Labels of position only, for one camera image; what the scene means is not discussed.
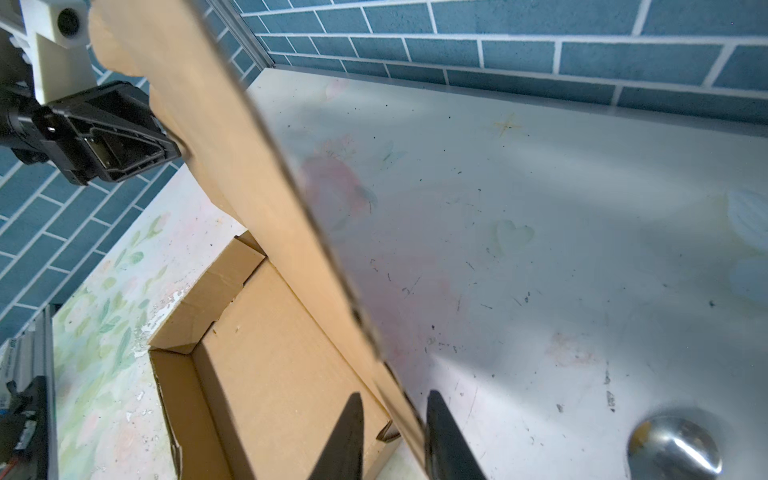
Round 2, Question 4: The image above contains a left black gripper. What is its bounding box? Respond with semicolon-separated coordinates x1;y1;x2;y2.
1;81;181;186

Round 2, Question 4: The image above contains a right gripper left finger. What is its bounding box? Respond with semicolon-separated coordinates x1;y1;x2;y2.
308;393;364;480

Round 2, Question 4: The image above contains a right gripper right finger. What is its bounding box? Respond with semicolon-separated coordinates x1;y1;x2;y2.
425;390;486;480

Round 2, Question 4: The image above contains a metal spoon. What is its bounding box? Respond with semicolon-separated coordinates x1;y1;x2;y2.
626;415;723;479

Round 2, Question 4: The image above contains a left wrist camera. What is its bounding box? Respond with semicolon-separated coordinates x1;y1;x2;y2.
1;1;96;105

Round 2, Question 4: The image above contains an aluminium front rail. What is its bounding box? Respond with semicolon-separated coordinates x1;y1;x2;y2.
1;306;58;479

